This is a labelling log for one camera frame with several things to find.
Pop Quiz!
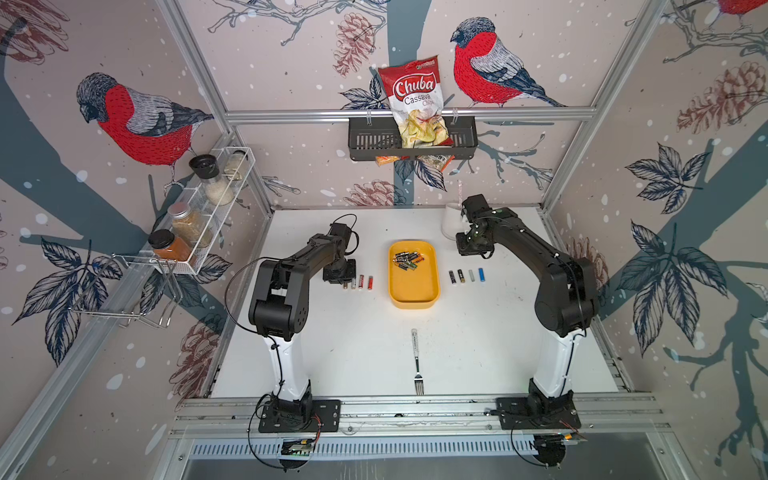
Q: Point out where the silver lid spice jar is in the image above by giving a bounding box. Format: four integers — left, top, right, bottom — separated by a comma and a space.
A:
167, 202, 213, 249

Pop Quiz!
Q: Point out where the silver fork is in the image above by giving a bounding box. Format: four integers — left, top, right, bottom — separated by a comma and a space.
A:
411, 329, 425, 396

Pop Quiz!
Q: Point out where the aluminium frame corner post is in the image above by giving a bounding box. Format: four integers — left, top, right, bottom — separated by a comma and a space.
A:
152, 0, 274, 214

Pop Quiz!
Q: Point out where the Chuba cassava chips bag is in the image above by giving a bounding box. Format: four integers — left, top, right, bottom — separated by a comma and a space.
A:
378, 56, 454, 149

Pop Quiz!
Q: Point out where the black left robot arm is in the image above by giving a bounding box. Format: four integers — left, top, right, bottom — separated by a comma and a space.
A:
248, 221, 359, 423

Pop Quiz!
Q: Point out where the orange spice jar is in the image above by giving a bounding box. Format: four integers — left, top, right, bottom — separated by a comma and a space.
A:
148, 229, 192, 262

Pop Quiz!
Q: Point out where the aluminium front rail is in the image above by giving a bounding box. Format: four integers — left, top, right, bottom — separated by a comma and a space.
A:
167, 392, 672, 439

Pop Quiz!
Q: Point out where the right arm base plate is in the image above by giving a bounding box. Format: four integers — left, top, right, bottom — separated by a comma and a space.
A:
495, 396, 582, 430

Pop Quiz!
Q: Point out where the white cup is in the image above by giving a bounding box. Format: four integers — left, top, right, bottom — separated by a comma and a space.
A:
441, 203, 469, 242

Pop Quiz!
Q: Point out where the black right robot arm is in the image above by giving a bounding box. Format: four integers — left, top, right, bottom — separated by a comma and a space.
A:
456, 194, 599, 424

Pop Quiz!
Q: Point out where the yellow plastic storage box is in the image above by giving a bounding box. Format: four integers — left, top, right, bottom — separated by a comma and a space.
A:
388, 240, 440, 310

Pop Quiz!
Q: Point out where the black wire basket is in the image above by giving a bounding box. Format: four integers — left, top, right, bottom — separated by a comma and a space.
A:
348, 117, 479, 161

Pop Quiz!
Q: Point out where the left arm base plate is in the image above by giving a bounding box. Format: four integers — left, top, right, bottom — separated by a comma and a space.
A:
256, 399, 341, 433

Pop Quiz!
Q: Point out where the white wire spice rack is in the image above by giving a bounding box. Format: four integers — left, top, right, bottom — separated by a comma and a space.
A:
115, 146, 255, 279

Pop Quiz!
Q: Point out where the black lid spice jar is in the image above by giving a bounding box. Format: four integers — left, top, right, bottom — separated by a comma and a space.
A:
189, 154, 235, 206

